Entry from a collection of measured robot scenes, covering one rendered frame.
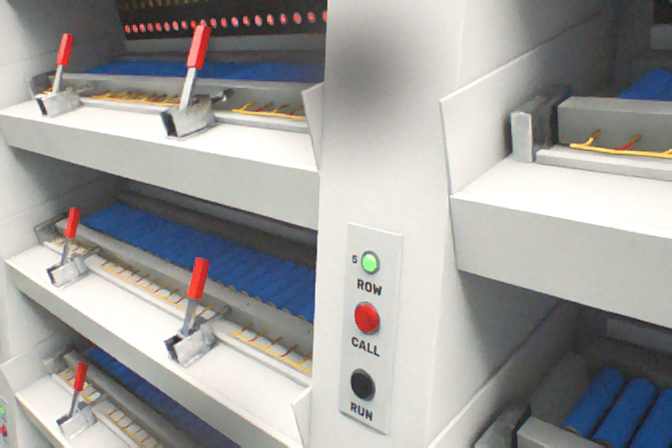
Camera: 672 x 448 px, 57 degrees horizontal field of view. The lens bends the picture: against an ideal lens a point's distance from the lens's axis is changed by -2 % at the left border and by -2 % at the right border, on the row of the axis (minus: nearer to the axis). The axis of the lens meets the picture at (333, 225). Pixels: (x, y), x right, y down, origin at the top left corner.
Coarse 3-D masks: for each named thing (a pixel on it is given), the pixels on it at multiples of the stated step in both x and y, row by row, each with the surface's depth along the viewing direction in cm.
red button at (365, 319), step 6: (360, 306) 37; (366, 306) 36; (354, 312) 37; (360, 312) 36; (366, 312) 36; (372, 312) 36; (354, 318) 37; (360, 318) 37; (366, 318) 36; (372, 318) 36; (360, 324) 37; (366, 324) 36; (372, 324) 36; (366, 330) 36
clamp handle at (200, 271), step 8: (200, 264) 55; (208, 264) 55; (200, 272) 55; (192, 280) 55; (200, 280) 55; (192, 288) 55; (200, 288) 55; (192, 296) 55; (200, 296) 55; (192, 304) 55; (192, 312) 55; (184, 320) 55; (192, 320) 55; (184, 328) 55
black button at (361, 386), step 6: (360, 372) 37; (354, 378) 38; (360, 378) 37; (366, 378) 37; (354, 384) 38; (360, 384) 37; (366, 384) 37; (354, 390) 38; (360, 390) 37; (366, 390) 37; (360, 396) 37; (366, 396) 37
